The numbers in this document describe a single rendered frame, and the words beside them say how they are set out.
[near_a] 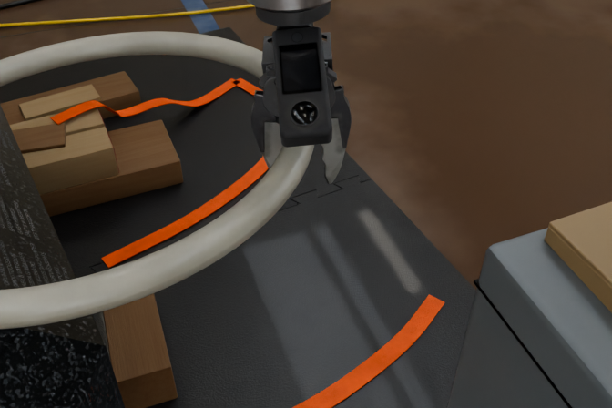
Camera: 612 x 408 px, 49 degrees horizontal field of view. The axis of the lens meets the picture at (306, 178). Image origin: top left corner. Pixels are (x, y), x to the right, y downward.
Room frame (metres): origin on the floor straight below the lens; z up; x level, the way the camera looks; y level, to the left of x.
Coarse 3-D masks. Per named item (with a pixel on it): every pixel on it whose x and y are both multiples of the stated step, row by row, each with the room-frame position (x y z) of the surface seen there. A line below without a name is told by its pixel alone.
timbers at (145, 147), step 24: (120, 72) 2.11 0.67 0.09; (120, 96) 1.96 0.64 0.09; (24, 120) 1.81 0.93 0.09; (120, 144) 1.66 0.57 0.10; (144, 144) 1.66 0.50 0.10; (168, 144) 1.66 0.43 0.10; (120, 168) 1.54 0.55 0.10; (144, 168) 1.54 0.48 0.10; (168, 168) 1.56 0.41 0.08; (48, 192) 1.43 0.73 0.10; (72, 192) 1.45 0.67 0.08; (96, 192) 1.48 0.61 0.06; (120, 192) 1.51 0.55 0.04
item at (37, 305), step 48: (48, 48) 0.76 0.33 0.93; (96, 48) 0.77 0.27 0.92; (144, 48) 0.77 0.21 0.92; (192, 48) 0.76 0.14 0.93; (240, 48) 0.72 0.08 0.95; (288, 192) 0.45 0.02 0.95; (192, 240) 0.38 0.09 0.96; (240, 240) 0.40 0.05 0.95; (48, 288) 0.34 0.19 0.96; (96, 288) 0.34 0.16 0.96; (144, 288) 0.34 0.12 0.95
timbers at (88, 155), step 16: (96, 112) 1.69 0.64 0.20; (16, 128) 1.60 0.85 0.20; (80, 128) 1.60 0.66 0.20; (96, 128) 1.60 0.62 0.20; (80, 144) 1.53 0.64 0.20; (96, 144) 1.53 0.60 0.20; (32, 160) 1.45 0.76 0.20; (48, 160) 1.45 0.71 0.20; (64, 160) 1.46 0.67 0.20; (80, 160) 1.47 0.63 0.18; (96, 160) 1.49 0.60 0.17; (112, 160) 1.51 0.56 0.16; (32, 176) 1.42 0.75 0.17; (48, 176) 1.44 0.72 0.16; (64, 176) 1.45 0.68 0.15; (80, 176) 1.47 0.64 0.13; (96, 176) 1.49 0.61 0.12
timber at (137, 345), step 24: (120, 312) 0.98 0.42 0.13; (144, 312) 0.98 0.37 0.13; (120, 336) 0.91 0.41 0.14; (144, 336) 0.91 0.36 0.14; (120, 360) 0.85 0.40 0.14; (144, 360) 0.85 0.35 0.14; (168, 360) 0.85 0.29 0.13; (120, 384) 0.80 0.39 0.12; (144, 384) 0.81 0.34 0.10; (168, 384) 0.83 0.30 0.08
